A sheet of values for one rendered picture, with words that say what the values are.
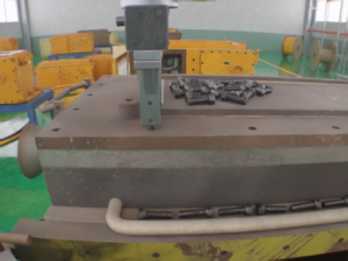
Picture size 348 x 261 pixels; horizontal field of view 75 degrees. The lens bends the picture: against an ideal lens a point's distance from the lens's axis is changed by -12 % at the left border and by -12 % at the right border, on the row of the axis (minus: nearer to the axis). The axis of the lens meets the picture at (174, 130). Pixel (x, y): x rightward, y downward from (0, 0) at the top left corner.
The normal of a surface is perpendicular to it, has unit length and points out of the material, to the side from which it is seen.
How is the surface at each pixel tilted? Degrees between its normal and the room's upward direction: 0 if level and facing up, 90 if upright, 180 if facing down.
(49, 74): 90
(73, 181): 90
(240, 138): 90
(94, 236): 0
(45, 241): 90
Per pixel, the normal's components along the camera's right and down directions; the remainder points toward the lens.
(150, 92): 0.02, 0.80
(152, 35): 0.03, 0.40
